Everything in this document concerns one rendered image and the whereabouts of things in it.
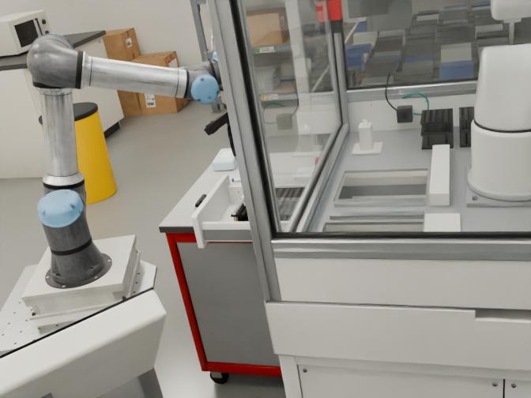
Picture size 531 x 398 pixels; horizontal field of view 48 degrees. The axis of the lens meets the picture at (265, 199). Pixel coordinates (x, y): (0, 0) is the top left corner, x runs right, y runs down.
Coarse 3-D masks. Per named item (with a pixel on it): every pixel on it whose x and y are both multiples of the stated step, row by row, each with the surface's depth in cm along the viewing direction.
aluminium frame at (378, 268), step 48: (240, 48) 103; (240, 96) 106; (240, 144) 110; (288, 240) 117; (336, 240) 114; (384, 240) 112; (432, 240) 109; (480, 240) 106; (528, 240) 104; (288, 288) 122; (336, 288) 119; (384, 288) 116; (432, 288) 113; (480, 288) 110; (528, 288) 108
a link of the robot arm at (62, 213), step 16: (64, 192) 166; (48, 208) 159; (64, 208) 159; (80, 208) 163; (48, 224) 160; (64, 224) 160; (80, 224) 163; (48, 240) 163; (64, 240) 162; (80, 240) 164
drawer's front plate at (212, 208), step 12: (228, 180) 195; (216, 192) 185; (228, 192) 195; (204, 204) 177; (216, 204) 185; (228, 204) 195; (192, 216) 171; (204, 216) 176; (216, 216) 184; (204, 240) 175
